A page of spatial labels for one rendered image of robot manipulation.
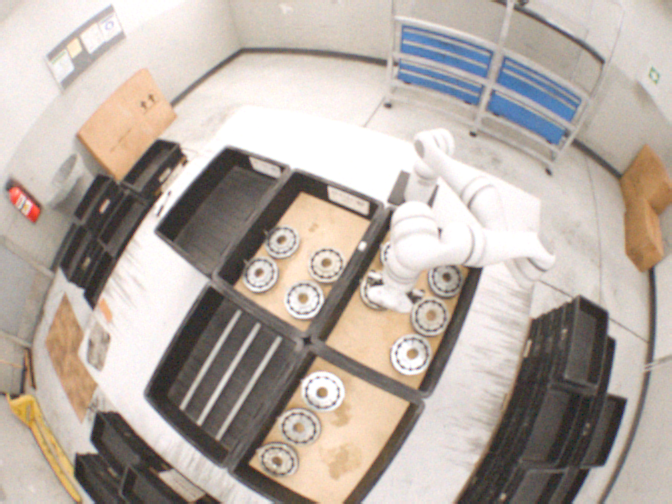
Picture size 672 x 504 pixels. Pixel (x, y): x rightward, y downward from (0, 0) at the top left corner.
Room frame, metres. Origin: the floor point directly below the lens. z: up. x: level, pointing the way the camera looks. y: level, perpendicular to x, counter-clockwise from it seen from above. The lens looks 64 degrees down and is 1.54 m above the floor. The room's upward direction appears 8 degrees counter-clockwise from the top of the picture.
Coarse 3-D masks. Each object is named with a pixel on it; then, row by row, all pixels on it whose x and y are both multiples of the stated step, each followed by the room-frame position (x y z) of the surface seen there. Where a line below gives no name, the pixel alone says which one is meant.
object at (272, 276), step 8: (264, 256) 0.34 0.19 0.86; (248, 264) 0.32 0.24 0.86; (256, 264) 0.32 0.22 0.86; (264, 264) 0.32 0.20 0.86; (272, 264) 0.31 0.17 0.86; (248, 272) 0.30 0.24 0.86; (272, 272) 0.29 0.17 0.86; (248, 280) 0.28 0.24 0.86; (264, 280) 0.27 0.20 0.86; (272, 280) 0.27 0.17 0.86; (256, 288) 0.25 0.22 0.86; (264, 288) 0.25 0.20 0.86
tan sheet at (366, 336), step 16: (384, 240) 0.35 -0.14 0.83; (368, 272) 0.27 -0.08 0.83; (464, 272) 0.22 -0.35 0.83; (416, 288) 0.20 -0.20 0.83; (352, 304) 0.19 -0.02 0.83; (448, 304) 0.14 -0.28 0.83; (352, 320) 0.14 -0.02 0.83; (368, 320) 0.14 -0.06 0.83; (384, 320) 0.13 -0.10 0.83; (400, 320) 0.12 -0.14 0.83; (432, 320) 0.11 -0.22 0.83; (336, 336) 0.11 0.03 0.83; (352, 336) 0.10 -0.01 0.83; (368, 336) 0.10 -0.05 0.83; (384, 336) 0.09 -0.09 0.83; (400, 336) 0.08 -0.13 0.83; (352, 352) 0.06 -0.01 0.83; (368, 352) 0.06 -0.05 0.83; (384, 352) 0.05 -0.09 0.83; (432, 352) 0.02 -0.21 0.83; (384, 368) 0.01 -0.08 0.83; (416, 384) -0.05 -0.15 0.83
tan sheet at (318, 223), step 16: (304, 208) 0.50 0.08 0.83; (320, 208) 0.49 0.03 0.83; (336, 208) 0.48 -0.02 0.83; (288, 224) 0.45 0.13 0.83; (304, 224) 0.44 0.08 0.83; (320, 224) 0.43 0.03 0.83; (336, 224) 0.43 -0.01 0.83; (352, 224) 0.42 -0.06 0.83; (368, 224) 0.41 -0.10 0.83; (304, 240) 0.39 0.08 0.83; (320, 240) 0.38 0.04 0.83; (336, 240) 0.37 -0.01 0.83; (352, 240) 0.37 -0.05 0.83; (256, 256) 0.36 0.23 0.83; (304, 256) 0.34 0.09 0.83; (288, 272) 0.30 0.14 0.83; (304, 272) 0.29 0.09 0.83; (240, 288) 0.27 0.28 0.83; (272, 304) 0.21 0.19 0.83; (288, 320) 0.16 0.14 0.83
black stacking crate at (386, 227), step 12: (384, 228) 0.37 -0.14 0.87; (372, 252) 0.31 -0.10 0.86; (360, 276) 0.26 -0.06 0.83; (468, 276) 0.20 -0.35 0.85; (348, 288) 0.21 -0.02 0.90; (468, 288) 0.16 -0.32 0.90; (348, 300) 0.20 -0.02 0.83; (336, 312) 0.16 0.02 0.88; (456, 312) 0.11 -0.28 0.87; (336, 324) 0.14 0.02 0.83; (456, 324) 0.07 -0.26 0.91; (324, 336) 0.11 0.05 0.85; (444, 336) 0.06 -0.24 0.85; (444, 348) 0.02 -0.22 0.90; (432, 360) 0.00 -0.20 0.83; (432, 372) -0.03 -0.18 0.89; (420, 384) -0.05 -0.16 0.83
